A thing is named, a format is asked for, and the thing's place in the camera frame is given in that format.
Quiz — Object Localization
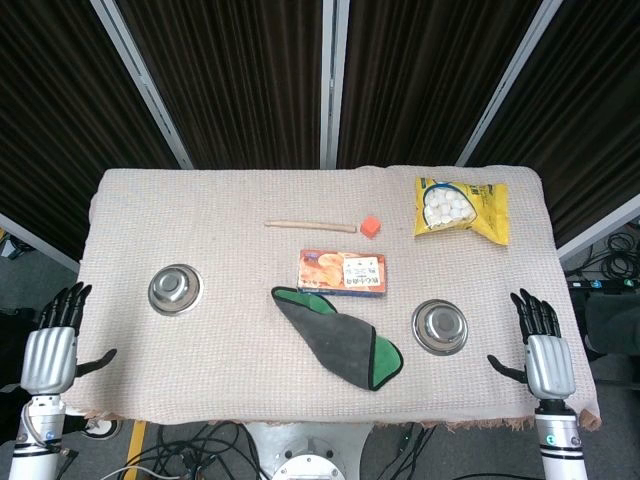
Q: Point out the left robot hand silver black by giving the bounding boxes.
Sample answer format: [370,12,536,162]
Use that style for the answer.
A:
[20,281,118,397]

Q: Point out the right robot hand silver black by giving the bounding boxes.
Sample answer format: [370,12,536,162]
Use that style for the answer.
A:
[487,287,577,401]

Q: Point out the round metal bowl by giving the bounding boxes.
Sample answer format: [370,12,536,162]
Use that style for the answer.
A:
[411,298,470,357]
[147,264,205,318]

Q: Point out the silver robot base column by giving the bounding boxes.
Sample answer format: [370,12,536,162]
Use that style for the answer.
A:
[246,422,375,480]

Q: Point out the black power strip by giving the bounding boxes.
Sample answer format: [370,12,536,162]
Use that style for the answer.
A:
[566,278,640,292]

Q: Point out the yellow snack bag white candies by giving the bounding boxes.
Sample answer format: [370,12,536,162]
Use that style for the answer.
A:
[413,175,510,247]

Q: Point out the beige waffle table cloth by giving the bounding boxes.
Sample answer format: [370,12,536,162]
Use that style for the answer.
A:
[63,164,603,432]

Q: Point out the grey green microfibre cloth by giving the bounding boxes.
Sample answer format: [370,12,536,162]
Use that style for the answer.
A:
[270,285,405,393]

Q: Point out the orange potato chip box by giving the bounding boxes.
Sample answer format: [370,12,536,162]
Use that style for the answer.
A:
[296,249,388,299]

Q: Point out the dark brown partition panel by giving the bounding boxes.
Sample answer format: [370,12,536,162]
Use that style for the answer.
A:
[463,0,640,250]
[336,0,545,169]
[0,0,182,262]
[115,0,327,170]

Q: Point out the wooden stick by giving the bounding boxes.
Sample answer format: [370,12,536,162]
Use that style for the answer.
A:
[264,219,358,235]

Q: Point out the grey aluminium partition rail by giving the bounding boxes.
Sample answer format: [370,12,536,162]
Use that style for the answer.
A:
[556,216,640,265]
[0,213,82,274]

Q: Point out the black coiled cable bundle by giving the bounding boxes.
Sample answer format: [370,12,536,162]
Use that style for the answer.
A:
[597,232,640,281]

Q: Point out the white floor cable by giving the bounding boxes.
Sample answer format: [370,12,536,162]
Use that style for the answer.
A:
[118,465,169,480]

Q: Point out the black floor cable bundle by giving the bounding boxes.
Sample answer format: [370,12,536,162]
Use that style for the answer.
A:
[130,422,264,480]

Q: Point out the grey aluminium partition post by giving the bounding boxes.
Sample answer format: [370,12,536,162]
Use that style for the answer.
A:
[455,0,565,167]
[89,0,195,170]
[318,0,351,170]

